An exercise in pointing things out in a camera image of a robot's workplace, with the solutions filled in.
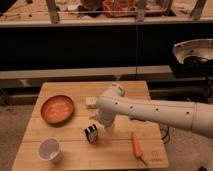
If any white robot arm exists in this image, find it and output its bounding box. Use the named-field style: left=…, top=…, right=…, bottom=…
left=93, top=83, right=213, bottom=139

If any black white eraser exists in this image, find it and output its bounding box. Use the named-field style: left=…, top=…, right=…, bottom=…
left=84, top=124, right=98, bottom=144

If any blue sponge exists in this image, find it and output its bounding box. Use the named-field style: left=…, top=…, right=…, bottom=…
left=130, top=117, right=144, bottom=121

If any white toothpaste tube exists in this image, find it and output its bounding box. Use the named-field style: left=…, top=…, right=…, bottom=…
left=85, top=96, right=97, bottom=109

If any orange bowl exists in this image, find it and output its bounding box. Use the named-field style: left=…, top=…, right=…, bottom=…
left=41, top=95, right=74, bottom=124

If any white plastic cup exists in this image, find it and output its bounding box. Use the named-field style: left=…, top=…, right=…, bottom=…
left=37, top=137, right=62, bottom=163

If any orange crate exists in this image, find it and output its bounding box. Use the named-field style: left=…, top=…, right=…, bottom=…
left=102, top=0, right=135, bottom=17

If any black cable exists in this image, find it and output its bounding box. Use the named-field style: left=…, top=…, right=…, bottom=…
left=159, top=124, right=172, bottom=145

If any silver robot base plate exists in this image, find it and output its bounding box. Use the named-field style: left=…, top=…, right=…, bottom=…
left=173, top=39, right=213, bottom=64

